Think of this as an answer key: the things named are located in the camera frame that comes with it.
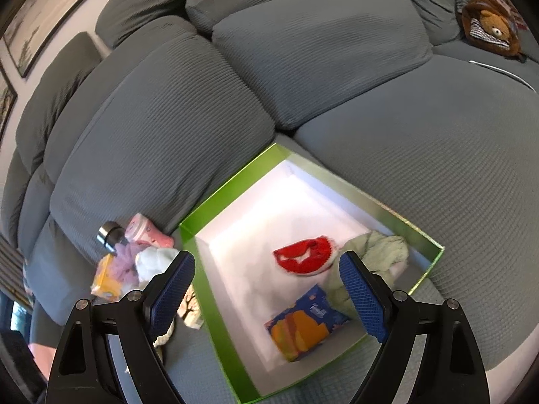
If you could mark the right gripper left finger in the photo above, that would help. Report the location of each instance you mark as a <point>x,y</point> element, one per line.
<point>165,293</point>

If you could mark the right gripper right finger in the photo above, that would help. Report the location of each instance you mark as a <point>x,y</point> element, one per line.
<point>368,294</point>

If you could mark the beige tree tissue pack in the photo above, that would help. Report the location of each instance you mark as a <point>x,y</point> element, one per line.
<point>189,310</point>

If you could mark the white plush toy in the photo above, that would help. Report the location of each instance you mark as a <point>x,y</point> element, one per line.
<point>152,261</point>

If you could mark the green cloth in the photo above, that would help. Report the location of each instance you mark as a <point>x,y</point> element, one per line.
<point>379,253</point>

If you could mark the purple mesh bath pouf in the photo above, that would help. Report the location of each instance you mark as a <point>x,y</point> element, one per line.
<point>126,260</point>

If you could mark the blue orange tissue pack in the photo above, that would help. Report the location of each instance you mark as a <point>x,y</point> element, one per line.
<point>304,325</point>

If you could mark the red white sock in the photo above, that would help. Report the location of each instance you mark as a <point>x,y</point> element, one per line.
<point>307,257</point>

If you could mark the white cream knitted cloth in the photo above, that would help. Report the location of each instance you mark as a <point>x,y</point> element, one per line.
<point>163,339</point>

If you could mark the pink snack cup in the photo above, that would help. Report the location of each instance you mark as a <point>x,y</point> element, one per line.
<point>143,231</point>

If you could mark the clear bottle steel cap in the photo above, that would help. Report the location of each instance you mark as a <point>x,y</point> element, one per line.
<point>110,235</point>

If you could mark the green cardboard box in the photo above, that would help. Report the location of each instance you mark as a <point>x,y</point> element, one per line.
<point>278,199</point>

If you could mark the grey fabric sofa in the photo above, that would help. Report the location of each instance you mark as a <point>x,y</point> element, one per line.
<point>152,105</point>

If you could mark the brown teddy bear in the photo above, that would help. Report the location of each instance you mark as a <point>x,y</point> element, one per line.
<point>488,26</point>

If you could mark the framed landscape painting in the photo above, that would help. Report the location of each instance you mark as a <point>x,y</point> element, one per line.
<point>32,27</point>

